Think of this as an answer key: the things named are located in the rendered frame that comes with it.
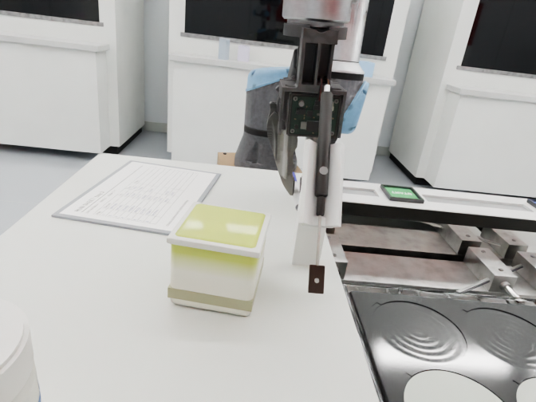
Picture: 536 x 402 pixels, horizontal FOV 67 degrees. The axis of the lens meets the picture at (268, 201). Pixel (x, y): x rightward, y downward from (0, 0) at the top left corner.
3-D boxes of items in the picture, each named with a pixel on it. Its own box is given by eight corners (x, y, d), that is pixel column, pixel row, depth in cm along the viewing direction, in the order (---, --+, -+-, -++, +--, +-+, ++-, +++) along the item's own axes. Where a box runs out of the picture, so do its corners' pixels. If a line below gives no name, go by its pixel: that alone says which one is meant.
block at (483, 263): (510, 293, 58) (518, 276, 57) (488, 291, 58) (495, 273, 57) (482, 263, 66) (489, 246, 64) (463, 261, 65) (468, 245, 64)
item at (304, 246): (329, 288, 40) (356, 157, 34) (289, 285, 39) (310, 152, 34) (320, 255, 45) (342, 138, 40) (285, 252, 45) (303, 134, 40)
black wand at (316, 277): (318, 88, 41) (321, 81, 39) (333, 89, 41) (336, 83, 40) (306, 292, 37) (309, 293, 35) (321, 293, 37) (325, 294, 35)
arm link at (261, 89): (250, 117, 102) (254, 61, 96) (304, 124, 99) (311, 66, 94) (236, 127, 91) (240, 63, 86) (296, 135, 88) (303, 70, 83)
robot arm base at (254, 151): (226, 157, 103) (228, 117, 99) (281, 155, 108) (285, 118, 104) (245, 177, 90) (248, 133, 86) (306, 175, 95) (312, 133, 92)
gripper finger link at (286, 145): (271, 207, 51) (279, 135, 47) (269, 189, 56) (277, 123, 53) (296, 210, 51) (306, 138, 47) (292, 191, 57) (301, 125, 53)
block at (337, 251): (344, 279, 57) (348, 261, 56) (320, 277, 56) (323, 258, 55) (334, 250, 64) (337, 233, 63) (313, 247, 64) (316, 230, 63)
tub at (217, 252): (251, 322, 34) (260, 251, 31) (164, 306, 34) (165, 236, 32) (264, 273, 41) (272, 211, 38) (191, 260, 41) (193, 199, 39)
